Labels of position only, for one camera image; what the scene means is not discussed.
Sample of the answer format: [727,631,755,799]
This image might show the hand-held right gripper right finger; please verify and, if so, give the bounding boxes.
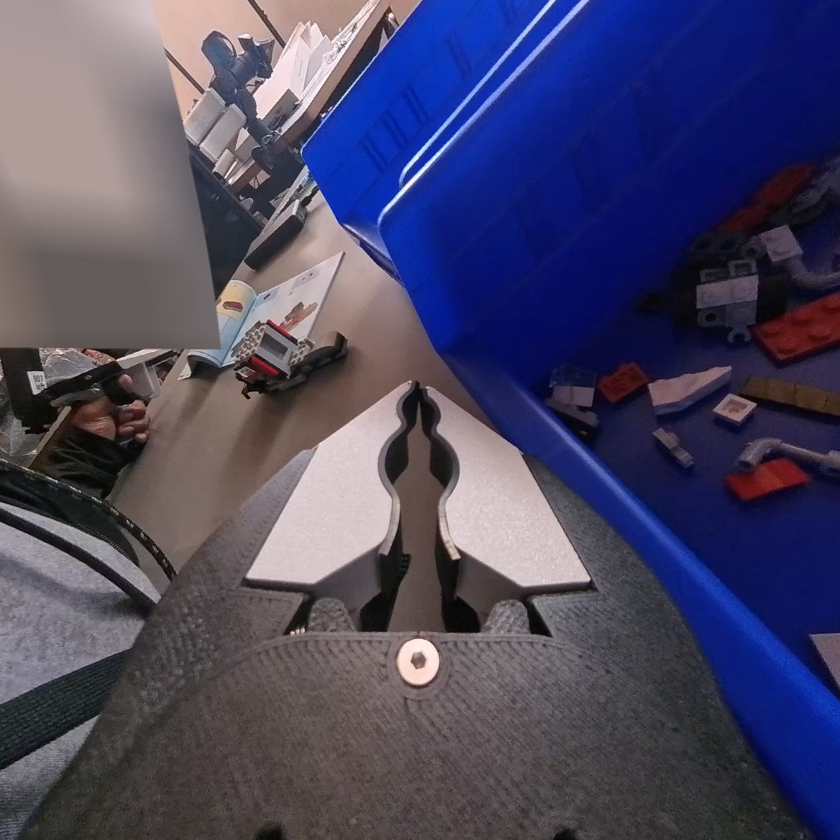
[420,386,595,627]

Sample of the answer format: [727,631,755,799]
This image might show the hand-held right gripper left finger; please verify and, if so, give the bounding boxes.
[244,378,421,624]

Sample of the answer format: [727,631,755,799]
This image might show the black red toy brick vehicle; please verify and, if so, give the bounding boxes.
[233,319,349,398]

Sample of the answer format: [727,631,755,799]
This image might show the person's left forearm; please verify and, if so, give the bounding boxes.
[29,427,142,501]

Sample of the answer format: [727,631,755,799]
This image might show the person's left hand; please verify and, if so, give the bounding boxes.
[69,394,153,448]

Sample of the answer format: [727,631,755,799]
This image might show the clear plastic bag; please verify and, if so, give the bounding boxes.
[36,348,122,395]

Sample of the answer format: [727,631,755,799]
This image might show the black cabinet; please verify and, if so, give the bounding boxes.
[187,141,265,284]

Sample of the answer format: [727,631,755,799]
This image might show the instruction booklet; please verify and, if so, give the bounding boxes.
[177,251,347,380]

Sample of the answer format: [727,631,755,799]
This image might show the long black box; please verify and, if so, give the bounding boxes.
[244,199,308,271]

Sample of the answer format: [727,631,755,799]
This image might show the person's grey garment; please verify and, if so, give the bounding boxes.
[0,502,164,840]

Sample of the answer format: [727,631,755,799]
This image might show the small white boxes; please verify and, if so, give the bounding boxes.
[184,85,263,178]

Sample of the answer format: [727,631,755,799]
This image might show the large white box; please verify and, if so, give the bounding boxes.
[252,20,336,126]

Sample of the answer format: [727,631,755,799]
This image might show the blue bin with few bricks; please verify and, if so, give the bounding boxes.
[301,0,584,284]

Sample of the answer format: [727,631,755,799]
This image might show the red and grey toy bricks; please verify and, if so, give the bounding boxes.
[546,164,840,503]

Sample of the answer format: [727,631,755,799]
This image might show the blue bin with red bricks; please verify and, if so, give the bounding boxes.
[379,0,840,840]

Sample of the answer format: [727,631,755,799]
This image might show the background table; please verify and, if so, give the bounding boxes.
[289,0,403,155]

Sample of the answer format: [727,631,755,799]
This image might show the black camera on tripod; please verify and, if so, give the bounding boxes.
[200,29,280,217]

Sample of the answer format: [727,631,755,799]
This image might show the black strap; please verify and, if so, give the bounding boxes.
[0,650,135,770]

